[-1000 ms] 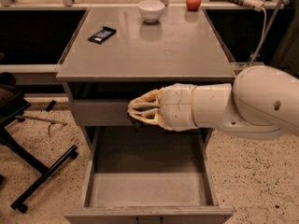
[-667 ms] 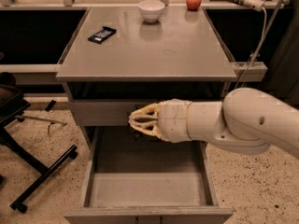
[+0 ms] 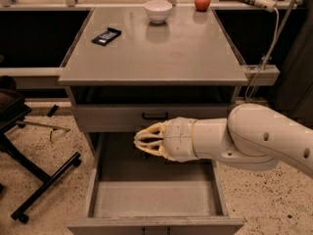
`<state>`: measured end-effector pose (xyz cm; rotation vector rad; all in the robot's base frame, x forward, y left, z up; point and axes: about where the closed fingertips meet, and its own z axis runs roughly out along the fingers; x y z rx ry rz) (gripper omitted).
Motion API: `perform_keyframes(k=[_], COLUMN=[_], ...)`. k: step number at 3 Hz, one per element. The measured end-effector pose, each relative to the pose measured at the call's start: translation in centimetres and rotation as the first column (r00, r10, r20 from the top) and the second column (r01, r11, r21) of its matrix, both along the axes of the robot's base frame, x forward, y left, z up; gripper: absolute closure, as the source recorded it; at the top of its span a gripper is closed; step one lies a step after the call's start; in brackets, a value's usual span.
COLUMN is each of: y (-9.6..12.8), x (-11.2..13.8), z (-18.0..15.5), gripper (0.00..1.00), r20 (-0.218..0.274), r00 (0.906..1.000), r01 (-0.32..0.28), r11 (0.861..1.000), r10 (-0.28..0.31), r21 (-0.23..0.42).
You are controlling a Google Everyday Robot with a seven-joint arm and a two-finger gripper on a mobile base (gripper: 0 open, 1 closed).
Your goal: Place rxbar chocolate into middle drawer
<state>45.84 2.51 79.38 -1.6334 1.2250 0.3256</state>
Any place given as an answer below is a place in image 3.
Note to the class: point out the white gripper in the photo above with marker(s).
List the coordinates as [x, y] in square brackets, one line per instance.
[178, 138]

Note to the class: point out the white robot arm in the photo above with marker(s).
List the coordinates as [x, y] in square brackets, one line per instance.
[252, 137]

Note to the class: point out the black drawer handle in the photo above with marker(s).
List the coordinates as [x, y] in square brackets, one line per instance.
[162, 116]

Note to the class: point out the grey drawer cabinet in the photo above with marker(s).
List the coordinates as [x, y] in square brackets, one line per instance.
[186, 60]

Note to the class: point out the closed middle grey drawer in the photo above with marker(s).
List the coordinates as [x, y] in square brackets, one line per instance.
[128, 117]

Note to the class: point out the dark cabinet at right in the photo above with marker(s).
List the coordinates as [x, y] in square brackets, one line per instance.
[292, 94]

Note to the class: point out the white bowl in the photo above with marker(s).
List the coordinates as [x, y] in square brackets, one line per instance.
[158, 10]

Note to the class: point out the red apple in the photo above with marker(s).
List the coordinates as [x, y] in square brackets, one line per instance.
[202, 5]

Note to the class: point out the blue snack bar wrapper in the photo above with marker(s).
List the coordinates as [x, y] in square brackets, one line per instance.
[107, 36]

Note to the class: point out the open bottom grey drawer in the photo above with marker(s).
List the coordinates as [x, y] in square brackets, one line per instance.
[134, 194]

